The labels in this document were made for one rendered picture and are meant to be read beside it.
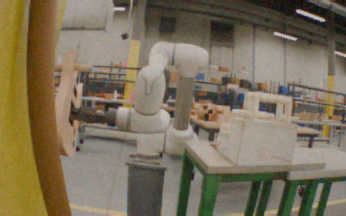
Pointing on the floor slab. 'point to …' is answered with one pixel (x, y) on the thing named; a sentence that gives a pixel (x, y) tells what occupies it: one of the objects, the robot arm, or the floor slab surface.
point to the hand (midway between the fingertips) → (72, 113)
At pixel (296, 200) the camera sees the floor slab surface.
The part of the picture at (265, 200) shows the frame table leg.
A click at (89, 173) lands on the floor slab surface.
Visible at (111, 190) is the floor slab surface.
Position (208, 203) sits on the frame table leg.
